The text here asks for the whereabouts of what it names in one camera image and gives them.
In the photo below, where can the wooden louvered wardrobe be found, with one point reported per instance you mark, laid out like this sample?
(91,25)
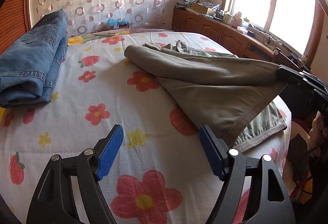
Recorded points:
(15,21)

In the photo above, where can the folded blue jeans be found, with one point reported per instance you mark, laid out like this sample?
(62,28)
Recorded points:
(30,66)

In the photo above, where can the white floral bed sheet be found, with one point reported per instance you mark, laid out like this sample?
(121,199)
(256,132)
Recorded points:
(160,174)

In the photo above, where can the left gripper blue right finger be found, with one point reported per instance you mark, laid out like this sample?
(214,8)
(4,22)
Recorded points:
(268,200)

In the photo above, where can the white cup on cabinet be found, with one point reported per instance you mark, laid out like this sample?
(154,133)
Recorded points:
(227,18)

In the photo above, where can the person's right hand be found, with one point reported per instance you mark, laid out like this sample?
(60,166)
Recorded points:
(317,136)

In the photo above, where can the long wooden cabinet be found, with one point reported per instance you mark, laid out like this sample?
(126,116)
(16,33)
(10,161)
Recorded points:
(231,39)

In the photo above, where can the cardboard box on cabinet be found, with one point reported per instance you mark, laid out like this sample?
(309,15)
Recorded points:
(202,9)

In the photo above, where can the pink figurine on cabinet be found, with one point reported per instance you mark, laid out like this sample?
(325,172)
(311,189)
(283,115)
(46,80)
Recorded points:
(237,20)

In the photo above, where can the blue toy at headboard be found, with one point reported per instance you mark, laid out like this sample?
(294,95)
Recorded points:
(113,24)

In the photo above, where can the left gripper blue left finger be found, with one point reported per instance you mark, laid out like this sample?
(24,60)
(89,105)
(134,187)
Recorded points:
(53,199)

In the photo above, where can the pink floral blanket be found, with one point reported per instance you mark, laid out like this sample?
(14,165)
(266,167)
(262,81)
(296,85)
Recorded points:
(81,39)

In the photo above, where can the grey-green shorts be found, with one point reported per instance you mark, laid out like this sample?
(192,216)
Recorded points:
(233,96)

